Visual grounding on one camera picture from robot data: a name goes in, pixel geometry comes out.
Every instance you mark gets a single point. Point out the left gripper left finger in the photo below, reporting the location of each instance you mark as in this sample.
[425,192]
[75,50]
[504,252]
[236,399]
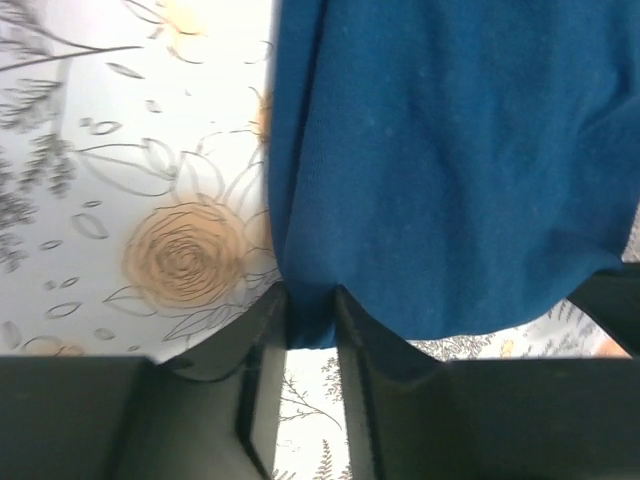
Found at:
[209,413]

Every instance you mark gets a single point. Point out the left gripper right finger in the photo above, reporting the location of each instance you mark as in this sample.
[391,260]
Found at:
[410,416]

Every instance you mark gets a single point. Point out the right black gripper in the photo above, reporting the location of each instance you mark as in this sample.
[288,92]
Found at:
[611,299]

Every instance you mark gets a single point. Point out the navy blue mickey t-shirt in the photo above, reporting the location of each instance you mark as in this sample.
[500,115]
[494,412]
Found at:
[460,167]

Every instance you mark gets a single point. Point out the floral patterned table mat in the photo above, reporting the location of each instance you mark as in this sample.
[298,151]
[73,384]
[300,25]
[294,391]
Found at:
[135,213]

